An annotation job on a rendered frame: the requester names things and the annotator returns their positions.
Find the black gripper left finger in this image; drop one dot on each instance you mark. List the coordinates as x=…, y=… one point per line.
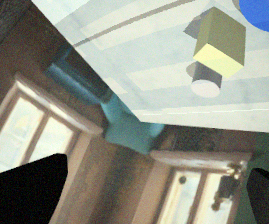
x=30, y=193

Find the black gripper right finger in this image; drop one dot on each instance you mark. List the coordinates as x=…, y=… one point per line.
x=258, y=190

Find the grey cylinder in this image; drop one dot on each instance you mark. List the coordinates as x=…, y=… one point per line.
x=206, y=81

